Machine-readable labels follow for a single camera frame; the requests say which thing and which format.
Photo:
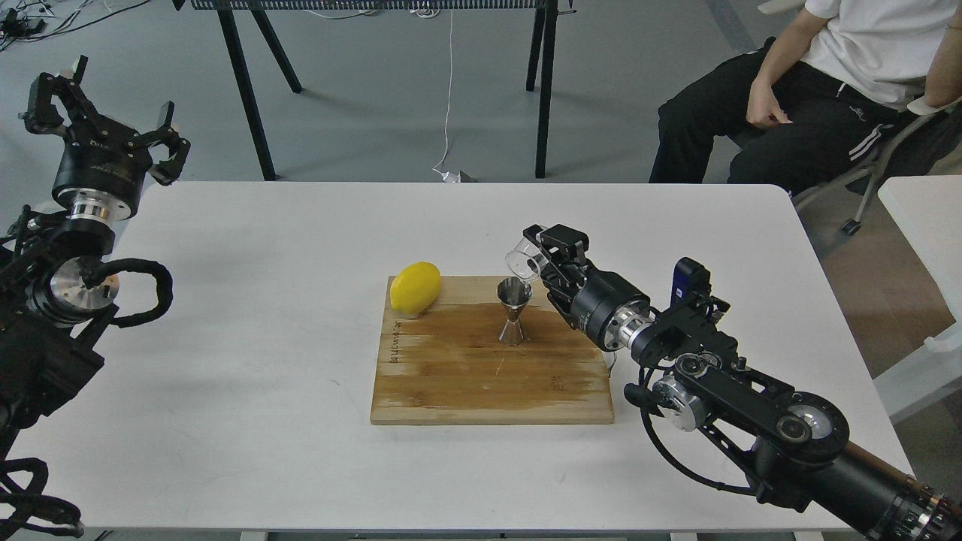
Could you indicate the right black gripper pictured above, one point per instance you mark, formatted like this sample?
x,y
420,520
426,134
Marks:
x,y
608,309

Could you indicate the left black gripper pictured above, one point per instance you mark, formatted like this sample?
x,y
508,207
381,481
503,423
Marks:
x,y
91,162

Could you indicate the clear glass cup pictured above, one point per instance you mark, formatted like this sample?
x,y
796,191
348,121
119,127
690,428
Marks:
x,y
527,260

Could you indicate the steel double jigger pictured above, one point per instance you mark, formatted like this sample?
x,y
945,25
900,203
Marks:
x,y
514,295

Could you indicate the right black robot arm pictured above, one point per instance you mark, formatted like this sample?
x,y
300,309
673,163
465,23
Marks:
x,y
792,446

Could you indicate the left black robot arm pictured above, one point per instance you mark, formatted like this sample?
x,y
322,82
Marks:
x,y
59,291

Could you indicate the yellow lemon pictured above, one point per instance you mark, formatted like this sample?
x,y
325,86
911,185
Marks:
x,y
415,288

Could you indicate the wooden cutting board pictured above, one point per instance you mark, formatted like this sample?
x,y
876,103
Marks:
x,y
447,366

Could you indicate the seated person white shirt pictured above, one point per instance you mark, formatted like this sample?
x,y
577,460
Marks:
x,y
818,98

